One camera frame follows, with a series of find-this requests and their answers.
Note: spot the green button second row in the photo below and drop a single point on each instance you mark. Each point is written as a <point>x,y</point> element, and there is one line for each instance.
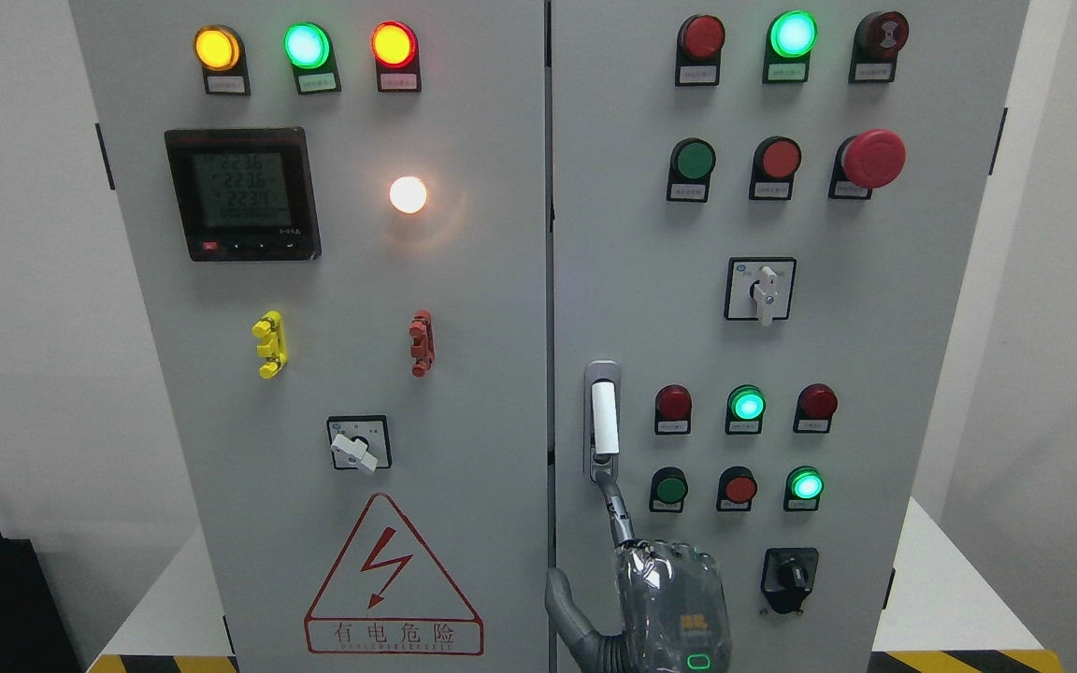
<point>691,164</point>

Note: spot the yellow indicator light top left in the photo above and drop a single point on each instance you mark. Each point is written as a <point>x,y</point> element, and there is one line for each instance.
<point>220,52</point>

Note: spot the white glowing indicator light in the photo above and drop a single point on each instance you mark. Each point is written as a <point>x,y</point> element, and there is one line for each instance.
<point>409,194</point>

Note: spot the green indicator light top left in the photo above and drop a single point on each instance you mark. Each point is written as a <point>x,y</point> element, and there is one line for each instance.
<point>310,53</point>

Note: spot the upper right white selector switch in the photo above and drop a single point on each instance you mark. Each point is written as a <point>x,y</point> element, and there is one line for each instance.
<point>759,289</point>

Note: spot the black rotary knob switch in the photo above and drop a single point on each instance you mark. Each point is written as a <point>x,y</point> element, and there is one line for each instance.
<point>788,576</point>

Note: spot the red electrical hazard warning sticker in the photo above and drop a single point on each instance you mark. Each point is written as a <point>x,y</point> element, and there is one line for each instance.
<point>388,594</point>

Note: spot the grey electrical cabinet left door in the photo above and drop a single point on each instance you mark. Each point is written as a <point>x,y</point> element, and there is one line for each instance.
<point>469,438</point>

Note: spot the red terminal clip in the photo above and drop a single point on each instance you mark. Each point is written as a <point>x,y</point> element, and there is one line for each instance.
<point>422,347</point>

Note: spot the left door white selector switch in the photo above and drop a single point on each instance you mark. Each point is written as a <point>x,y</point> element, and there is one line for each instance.
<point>360,443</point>

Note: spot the black digital power meter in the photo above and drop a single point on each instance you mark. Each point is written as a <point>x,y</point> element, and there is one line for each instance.
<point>244,194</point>

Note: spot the red-orange indicator light top left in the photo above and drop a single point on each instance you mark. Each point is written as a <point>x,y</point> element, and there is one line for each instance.
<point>395,50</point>

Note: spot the yellow terminal clip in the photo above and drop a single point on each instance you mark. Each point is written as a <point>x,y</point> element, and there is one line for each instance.
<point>269,331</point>

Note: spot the grey electrical cabinet door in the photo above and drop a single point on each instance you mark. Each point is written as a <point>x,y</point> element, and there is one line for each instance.
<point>469,438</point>
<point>642,282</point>

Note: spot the red button top row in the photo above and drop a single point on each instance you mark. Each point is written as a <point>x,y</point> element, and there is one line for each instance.
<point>699,45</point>

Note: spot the red emergency stop mushroom button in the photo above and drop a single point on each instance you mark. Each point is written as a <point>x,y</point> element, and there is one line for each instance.
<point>865,162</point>

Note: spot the silver door handle lock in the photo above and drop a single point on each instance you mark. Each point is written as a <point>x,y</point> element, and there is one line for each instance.
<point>600,434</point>

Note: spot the green lit light third row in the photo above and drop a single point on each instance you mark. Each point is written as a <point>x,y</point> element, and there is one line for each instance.
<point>745,411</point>

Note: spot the dark red light right third row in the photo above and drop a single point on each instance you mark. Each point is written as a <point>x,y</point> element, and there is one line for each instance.
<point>815,409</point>

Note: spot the grey electrical cabinet right door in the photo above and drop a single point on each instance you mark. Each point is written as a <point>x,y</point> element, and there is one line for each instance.
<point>642,282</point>

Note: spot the dark red buzzer top right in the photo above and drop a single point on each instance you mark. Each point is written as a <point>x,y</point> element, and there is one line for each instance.
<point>878,41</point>

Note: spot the green lit button fourth row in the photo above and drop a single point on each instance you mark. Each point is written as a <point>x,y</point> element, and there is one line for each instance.
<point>802,489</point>

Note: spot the red button second row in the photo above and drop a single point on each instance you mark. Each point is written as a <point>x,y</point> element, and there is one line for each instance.
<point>775,163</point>

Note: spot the green lit light top right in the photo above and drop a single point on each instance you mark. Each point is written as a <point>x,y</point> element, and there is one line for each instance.
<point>790,40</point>

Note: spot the dark red light third row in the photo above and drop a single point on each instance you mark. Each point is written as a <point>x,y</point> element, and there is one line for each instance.
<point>815,409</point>
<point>673,407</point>

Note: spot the red button fourth row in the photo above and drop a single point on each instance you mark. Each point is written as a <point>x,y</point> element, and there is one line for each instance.
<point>736,490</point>

